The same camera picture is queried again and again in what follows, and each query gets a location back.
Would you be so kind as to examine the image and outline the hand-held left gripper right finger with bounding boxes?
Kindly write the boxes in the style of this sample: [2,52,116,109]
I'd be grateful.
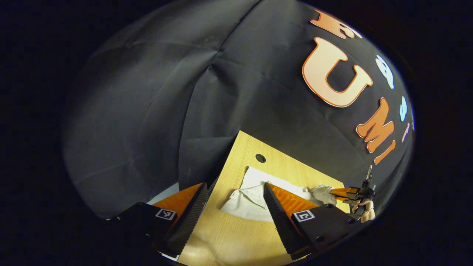
[263,182,361,260]

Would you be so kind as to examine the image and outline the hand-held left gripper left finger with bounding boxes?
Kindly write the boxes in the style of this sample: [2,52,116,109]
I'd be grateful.
[107,182,210,259]

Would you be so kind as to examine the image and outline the white jeans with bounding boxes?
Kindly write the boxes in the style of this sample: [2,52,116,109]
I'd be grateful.
[221,166,337,222]

